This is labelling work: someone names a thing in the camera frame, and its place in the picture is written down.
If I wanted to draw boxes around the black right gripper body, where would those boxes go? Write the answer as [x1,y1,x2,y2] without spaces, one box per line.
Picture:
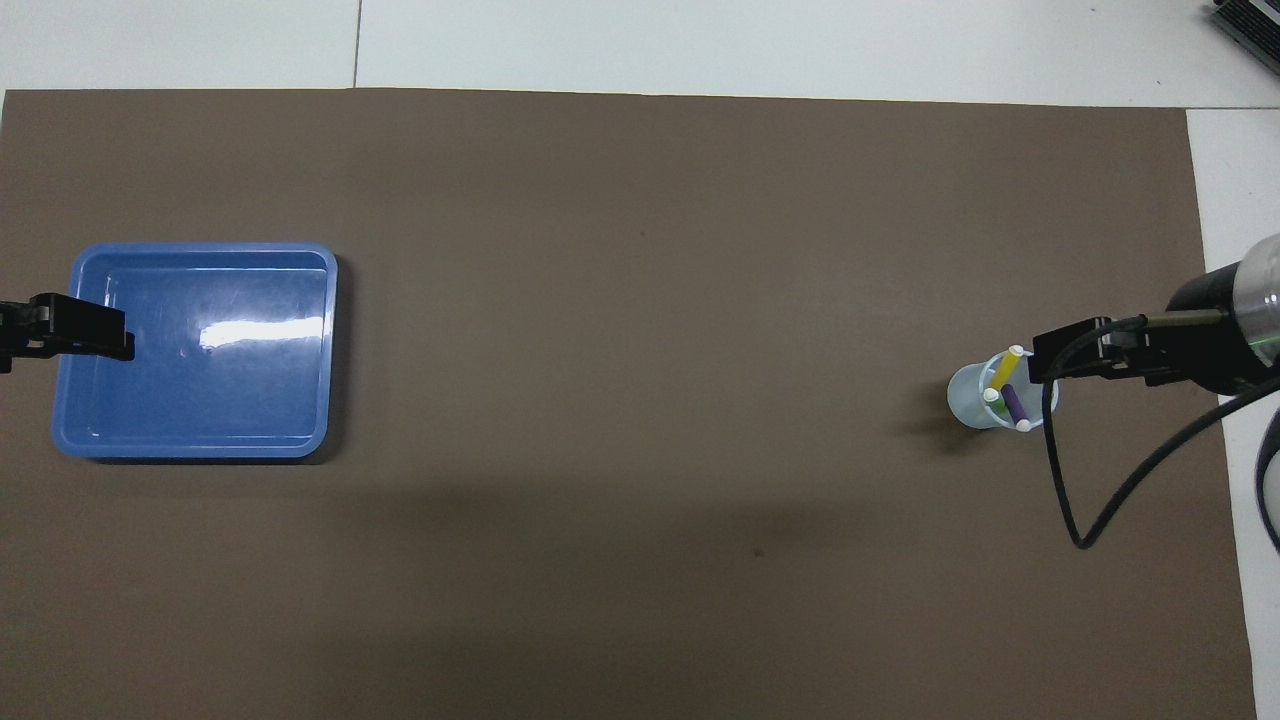
[1100,260,1266,396]

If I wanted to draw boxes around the blue plastic tray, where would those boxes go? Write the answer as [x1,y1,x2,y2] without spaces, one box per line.
[52,242,339,460]

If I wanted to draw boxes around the clear plastic cup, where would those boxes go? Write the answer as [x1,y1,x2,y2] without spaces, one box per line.
[947,348,1060,432]

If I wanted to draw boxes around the grey ribbed device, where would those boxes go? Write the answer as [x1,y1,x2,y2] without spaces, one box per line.
[1207,0,1280,61]

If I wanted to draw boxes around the brown table mat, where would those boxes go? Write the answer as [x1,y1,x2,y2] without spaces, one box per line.
[0,88,1259,720]

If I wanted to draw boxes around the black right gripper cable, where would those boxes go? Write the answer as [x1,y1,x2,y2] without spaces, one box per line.
[1043,315,1280,550]

